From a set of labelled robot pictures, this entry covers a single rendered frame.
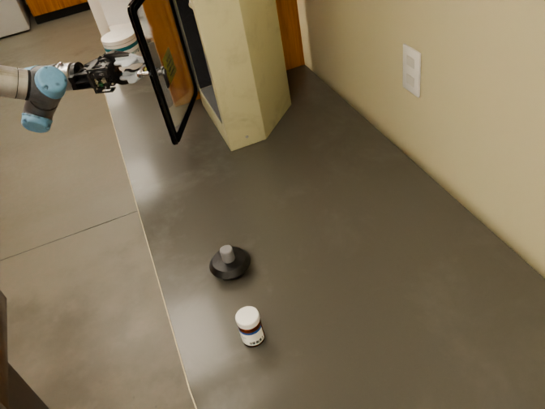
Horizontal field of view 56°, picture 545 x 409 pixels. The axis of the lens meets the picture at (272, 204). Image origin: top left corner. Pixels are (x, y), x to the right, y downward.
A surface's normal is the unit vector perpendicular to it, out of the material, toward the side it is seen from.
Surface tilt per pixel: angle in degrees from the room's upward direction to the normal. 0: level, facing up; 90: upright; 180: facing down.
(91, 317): 0
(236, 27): 90
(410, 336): 0
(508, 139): 90
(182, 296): 0
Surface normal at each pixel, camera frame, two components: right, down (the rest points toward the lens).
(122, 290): -0.15, -0.75
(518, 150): -0.92, 0.35
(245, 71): 0.36, 0.56
